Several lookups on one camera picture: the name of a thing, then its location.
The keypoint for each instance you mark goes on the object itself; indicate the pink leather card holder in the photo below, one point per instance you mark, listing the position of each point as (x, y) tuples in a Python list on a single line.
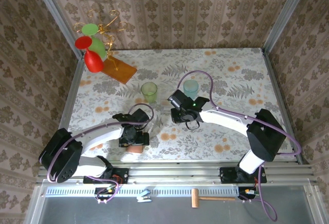
[(135, 150)]

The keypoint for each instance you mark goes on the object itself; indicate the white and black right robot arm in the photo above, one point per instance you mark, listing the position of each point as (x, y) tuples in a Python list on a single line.
[(226, 118)]

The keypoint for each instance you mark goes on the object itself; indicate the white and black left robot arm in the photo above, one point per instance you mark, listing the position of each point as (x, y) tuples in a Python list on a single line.
[(102, 136)]

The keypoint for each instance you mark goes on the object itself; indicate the blue plastic cup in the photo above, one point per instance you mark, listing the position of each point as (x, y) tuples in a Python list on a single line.
[(190, 88)]

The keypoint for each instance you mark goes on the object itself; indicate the green plastic cup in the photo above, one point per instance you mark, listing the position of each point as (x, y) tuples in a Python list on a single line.
[(149, 91)]

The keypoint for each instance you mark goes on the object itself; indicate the blue and white stapler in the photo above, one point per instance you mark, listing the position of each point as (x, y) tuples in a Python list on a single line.
[(144, 197)]

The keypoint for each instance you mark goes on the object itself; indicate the perforated metal strip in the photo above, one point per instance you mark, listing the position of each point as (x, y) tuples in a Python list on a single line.
[(169, 191)]

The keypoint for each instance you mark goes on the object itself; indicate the red plastic wine glass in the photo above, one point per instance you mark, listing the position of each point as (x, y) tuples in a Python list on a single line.
[(93, 60)]

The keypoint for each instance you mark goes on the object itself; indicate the wooden mallet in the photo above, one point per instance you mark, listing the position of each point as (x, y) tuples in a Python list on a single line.
[(196, 198)]

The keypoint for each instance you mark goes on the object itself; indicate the grey metal shelf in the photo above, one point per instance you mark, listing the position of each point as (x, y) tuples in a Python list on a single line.
[(167, 213)]

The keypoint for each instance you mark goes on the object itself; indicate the green plastic wine glass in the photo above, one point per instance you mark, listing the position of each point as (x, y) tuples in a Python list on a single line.
[(99, 46)]

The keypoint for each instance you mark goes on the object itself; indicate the aluminium front frame rail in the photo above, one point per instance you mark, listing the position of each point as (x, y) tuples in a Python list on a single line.
[(174, 172)]

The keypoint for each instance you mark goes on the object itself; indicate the orange rack base plate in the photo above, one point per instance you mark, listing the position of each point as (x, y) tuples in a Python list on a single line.
[(123, 72)]

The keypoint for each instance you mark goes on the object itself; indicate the aluminium side rail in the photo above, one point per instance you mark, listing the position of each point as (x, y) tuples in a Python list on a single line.
[(277, 93), (74, 88)]

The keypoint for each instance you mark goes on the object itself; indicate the aluminium corner post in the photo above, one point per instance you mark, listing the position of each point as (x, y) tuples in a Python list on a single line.
[(51, 8), (285, 13)]

